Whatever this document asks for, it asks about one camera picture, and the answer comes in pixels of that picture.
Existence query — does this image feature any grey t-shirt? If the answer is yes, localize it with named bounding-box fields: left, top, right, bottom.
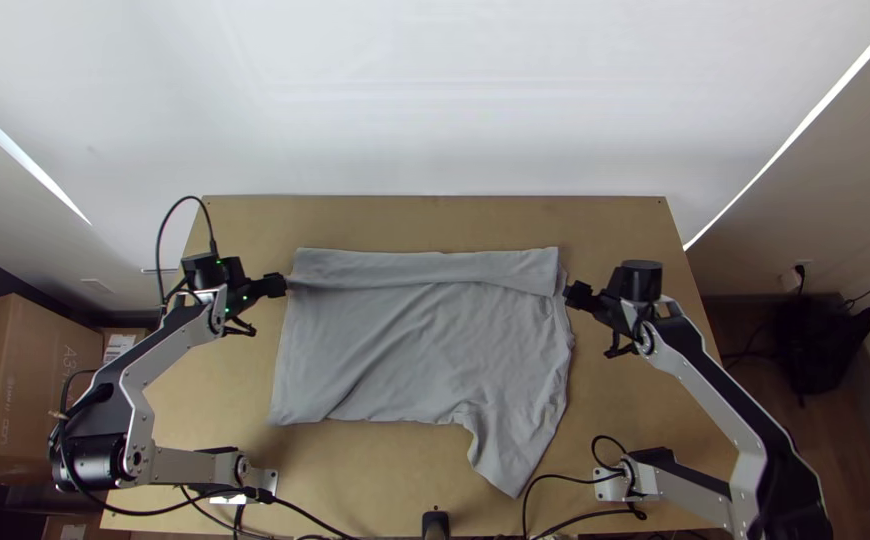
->
left=268, top=245, right=577, bottom=500

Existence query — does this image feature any small cardboard box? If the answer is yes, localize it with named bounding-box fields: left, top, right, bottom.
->
left=100, top=326, right=145, bottom=370

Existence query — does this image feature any black bag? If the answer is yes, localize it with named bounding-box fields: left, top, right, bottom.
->
left=770, top=295, right=870, bottom=400

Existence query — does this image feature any large cardboard box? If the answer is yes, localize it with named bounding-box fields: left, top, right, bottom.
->
left=0, top=292, right=105, bottom=487

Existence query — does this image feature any black cable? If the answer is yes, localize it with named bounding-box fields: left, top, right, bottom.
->
left=520, top=470, right=633, bottom=540
left=590, top=434, right=649, bottom=523
left=243, top=487, right=361, bottom=540
left=153, top=195, right=221, bottom=310

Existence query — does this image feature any black camera pole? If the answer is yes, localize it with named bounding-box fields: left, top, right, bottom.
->
left=420, top=509, right=452, bottom=540

